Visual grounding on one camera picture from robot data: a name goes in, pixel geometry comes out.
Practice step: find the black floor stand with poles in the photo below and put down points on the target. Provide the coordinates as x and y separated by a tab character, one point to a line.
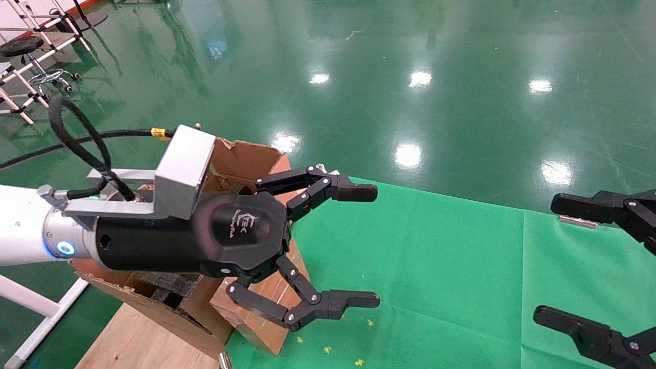
82	21

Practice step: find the small brown cardboard box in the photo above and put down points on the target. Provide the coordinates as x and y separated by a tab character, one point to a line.
256	320

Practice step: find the black round stool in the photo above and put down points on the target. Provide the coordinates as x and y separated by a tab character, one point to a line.
20	46

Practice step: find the small white pipe table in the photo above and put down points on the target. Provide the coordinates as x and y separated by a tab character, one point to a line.
31	87

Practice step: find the large open cardboard carton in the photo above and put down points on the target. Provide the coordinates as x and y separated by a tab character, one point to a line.
246	159

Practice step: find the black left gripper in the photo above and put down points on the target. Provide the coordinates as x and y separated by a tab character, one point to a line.
169	246

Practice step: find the black foam pad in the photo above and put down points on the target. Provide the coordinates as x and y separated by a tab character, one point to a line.
169	284

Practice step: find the white pipe support frame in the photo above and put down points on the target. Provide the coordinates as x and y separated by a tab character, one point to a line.
31	301

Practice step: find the long white pipe table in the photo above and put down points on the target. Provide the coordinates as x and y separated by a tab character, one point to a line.
64	43

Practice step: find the silver metal clip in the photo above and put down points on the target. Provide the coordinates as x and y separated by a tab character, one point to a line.
224	361
321	167
578	221

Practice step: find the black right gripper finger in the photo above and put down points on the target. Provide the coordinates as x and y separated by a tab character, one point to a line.
599	341
630	210

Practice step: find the green cloth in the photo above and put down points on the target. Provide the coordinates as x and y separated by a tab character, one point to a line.
435	266

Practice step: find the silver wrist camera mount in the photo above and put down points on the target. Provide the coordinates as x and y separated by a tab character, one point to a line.
184	169

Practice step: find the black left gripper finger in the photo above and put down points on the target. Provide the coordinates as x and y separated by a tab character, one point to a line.
353	192
333	305

